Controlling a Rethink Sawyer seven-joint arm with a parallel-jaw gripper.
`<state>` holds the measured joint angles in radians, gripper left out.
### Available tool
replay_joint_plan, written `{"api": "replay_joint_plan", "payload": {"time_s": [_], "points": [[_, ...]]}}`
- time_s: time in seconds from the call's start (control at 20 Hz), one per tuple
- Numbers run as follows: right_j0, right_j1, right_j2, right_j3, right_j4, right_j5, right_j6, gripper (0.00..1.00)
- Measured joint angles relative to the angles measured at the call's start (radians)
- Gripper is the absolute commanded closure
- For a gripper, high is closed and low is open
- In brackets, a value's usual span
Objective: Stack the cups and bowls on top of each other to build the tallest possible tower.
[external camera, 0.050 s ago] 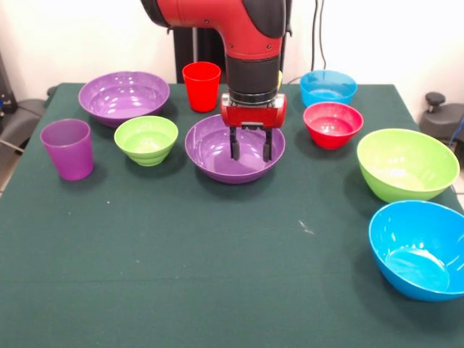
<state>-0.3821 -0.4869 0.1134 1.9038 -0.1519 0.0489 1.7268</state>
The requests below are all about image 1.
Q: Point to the large purple bowl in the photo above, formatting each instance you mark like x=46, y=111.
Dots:
x=123, y=101
x=217, y=159

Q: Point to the small blue bowl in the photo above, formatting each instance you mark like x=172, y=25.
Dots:
x=326, y=90

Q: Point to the small red bowl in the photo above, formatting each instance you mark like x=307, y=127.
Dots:
x=331, y=127

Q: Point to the purple cup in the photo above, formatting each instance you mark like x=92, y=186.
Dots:
x=69, y=152

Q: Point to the large blue bowl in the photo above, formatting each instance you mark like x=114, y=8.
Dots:
x=417, y=253

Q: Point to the red cup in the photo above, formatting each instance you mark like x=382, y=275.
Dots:
x=201, y=90

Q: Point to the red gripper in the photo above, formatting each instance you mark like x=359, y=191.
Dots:
x=253, y=116

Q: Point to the dark green tablecloth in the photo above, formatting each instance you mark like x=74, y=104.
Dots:
x=145, y=253

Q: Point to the small green bowl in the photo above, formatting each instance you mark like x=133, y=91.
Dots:
x=145, y=145

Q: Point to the large green bowl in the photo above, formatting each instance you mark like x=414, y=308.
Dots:
x=406, y=170

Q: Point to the black equipment rack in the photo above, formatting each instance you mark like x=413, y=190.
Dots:
x=5, y=90

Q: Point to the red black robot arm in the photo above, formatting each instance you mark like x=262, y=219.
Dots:
x=246, y=29

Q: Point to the yellow cup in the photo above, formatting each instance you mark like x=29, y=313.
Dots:
x=280, y=79

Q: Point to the dark grey equipment base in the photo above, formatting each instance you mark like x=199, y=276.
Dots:
x=21, y=119
x=442, y=119

